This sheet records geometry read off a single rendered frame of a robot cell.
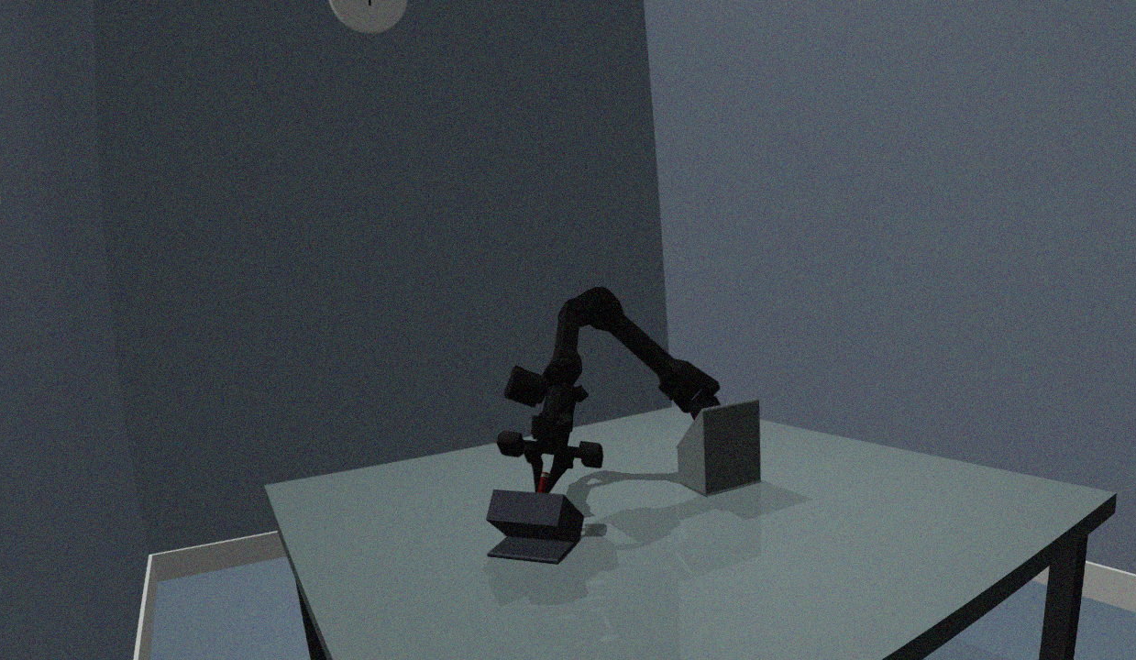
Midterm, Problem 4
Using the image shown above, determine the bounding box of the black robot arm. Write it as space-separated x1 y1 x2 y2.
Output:
503 287 720 442

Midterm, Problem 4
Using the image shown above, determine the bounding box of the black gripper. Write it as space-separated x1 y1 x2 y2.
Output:
496 408 603 493

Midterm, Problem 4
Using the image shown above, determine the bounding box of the dark grey flat panel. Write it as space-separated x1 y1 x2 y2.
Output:
486 488 585 565

